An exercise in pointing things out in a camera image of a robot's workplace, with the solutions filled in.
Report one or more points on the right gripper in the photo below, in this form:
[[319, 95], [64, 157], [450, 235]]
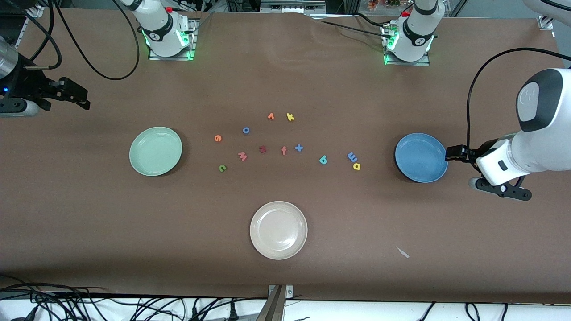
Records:
[[27, 86]]

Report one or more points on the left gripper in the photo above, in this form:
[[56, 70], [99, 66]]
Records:
[[473, 151]]

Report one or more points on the blue letter m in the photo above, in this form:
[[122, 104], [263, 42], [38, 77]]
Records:
[[352, 156]]

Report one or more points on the pink letter m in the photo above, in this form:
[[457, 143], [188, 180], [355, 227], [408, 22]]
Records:
[[242, 156]]

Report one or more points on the blue plate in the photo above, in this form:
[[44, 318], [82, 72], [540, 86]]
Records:
[[421, 158]]

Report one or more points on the green plate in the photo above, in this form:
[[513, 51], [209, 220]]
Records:
[[155, 151]]

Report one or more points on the white paper scrap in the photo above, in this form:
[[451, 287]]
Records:
[[403, 252]]

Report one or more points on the beige plate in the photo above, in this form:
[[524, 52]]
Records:
[[279, 230]]

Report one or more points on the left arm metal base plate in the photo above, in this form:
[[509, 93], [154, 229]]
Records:
[[388, 60]]

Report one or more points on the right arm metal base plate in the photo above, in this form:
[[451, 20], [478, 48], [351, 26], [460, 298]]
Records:
[[192, 44]]

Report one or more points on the aluminium corner bracket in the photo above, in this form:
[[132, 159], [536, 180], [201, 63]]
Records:
[[546, 22]]

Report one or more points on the aluminium frame rail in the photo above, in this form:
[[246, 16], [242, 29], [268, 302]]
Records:
[[292, 6]]

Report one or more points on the metal table edge bracket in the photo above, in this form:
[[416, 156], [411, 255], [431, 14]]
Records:
[[276, 303]]

